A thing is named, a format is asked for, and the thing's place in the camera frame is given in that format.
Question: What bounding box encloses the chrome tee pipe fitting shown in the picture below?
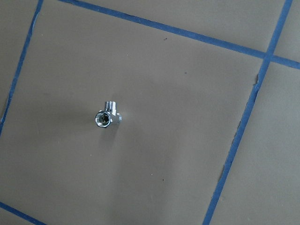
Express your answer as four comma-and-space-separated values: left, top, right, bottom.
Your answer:
95, 101, 122, 128

